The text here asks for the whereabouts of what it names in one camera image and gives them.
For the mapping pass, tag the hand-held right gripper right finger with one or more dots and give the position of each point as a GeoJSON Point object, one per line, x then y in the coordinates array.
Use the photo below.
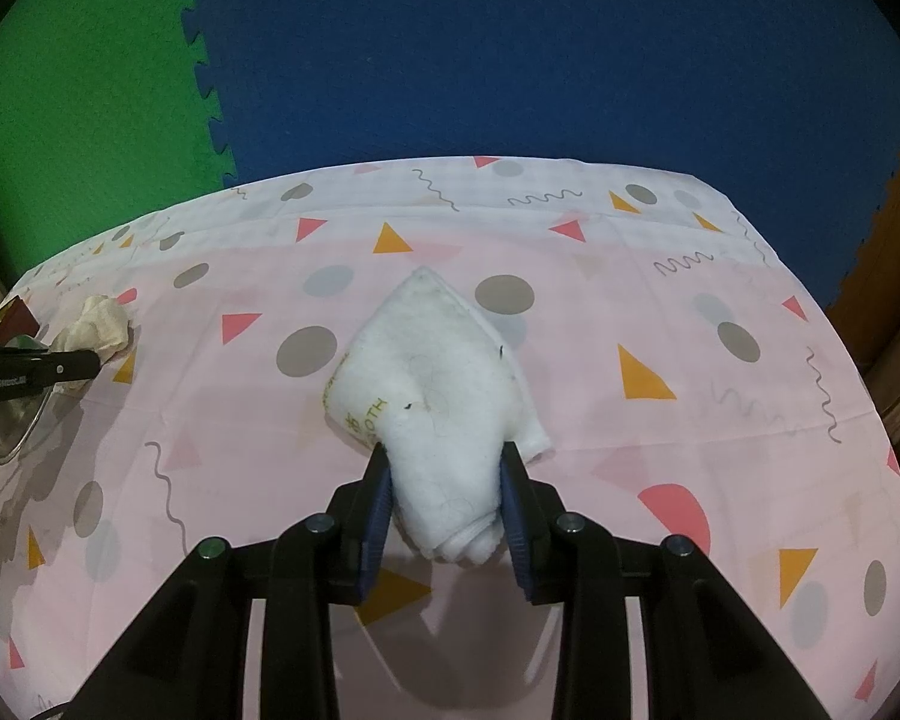
{"type": "Point", "coordinates": [514, 525]}

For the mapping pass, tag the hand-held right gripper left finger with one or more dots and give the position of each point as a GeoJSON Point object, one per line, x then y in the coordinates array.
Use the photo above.
{"type": "Point", "coordinates": [375, 517]}

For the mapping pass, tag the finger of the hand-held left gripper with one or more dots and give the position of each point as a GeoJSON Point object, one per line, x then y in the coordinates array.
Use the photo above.
{"type": "Point", "coordinates": [75, 366]}

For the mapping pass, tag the yellow patterned cloth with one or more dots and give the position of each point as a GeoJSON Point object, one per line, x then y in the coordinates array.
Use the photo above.
{"type": "Point", "coordinates": [94, 326]}

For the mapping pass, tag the red tin box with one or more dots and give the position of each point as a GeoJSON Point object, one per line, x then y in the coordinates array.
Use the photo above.
{"type": "Point", "coordinates": [15, 313]}

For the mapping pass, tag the white towel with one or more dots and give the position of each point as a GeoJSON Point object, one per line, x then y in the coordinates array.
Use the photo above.
{"type": "Point", "coordinates": [435, 390]}

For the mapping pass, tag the steel bowl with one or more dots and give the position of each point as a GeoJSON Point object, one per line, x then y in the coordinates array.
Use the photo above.
{"type": "Point", "coordinates": [15, 427]}

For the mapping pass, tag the green foam mat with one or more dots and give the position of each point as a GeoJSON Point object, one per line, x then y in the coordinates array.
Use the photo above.
{"type": "Point", "coordinates": [82, 90]}

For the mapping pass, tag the brown foam mat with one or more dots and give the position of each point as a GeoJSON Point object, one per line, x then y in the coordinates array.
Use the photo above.
{"type": "Point", "coordinates": [889, 240]}

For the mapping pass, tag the blue foam mat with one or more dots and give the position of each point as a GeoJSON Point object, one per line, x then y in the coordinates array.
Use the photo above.
{"type": "Point", "coordinates": [570, 52]}

